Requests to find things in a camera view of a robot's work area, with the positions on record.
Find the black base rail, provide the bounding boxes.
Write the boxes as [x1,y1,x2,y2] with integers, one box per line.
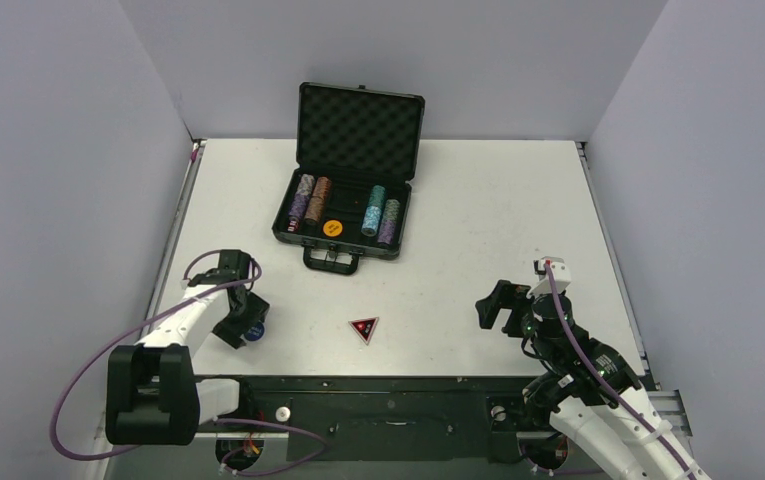
[189,374,688,465]

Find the blue round button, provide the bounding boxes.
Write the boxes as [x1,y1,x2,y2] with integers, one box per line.
[243,322,265,342]

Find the black poker case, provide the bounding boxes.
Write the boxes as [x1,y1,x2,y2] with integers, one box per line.
[272,82,425,275]

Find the yellow round button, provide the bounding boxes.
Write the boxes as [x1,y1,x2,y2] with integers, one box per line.
[322,219,344,238]

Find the green-grey chip stack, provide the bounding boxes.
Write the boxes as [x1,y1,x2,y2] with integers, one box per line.
[381,199,401,223]

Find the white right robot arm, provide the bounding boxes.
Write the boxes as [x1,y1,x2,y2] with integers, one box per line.
[475,257,709,479]

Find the teal chip stack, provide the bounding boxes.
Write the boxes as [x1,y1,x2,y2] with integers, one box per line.
[368,185,387,210]

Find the purple chip stack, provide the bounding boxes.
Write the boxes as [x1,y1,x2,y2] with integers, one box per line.
[288,194,310,222]
[377,219,397,246]

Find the orange chip stack in case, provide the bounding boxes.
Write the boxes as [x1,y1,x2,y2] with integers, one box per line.
[312,176,332,202]

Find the light blue chip stack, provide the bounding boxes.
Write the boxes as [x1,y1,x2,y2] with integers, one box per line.
[361,205,382,237]

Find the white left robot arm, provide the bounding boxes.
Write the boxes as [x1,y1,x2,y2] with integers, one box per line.
[105,250,270,446]

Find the blue-grey chip stack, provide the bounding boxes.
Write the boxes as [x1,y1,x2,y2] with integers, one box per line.
[295,174,315,198]

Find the triangular all-in button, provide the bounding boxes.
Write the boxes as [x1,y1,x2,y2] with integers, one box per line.
[348,317,379,345]

